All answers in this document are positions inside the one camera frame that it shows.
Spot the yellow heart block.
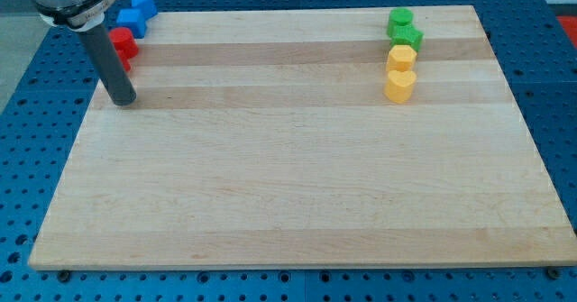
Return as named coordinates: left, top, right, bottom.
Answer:
left=383, top=70, right=417, bottom=104

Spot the light wooden board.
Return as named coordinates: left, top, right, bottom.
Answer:
left=29, top=5, right=576, bottom=271

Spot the yellow hexagon block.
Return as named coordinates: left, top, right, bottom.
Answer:
left=385, top=45, right=417, bottom=72

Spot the green star block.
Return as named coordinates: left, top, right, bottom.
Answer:
left=390, top=24, right=424, bottom=52

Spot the green cylinder block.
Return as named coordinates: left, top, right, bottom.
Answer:
left=387, top=7, right=414, bottom=38

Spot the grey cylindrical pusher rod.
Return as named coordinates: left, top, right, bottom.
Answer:
left=78, top=23, right=136, bottom=106

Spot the red block behind rod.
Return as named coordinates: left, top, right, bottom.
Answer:
left=116, top=50, right=132, bottom=72

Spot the red cylinder block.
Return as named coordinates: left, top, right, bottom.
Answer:
left=109, top=27, right=139, bottom=59

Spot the blue block front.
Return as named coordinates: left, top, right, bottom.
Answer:
left=115, top=8, right=147, bottom=39

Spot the blue block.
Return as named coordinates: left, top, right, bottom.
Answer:
left=115, top=8, right=147, bottom=39
left=131, top=0, right=158, bottom=20

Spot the blue block rear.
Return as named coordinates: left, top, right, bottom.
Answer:
left=131, top=0, right=158, bottom=20

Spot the red object at edge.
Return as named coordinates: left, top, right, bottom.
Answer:
left=557, top=15, right=577, bottom=47

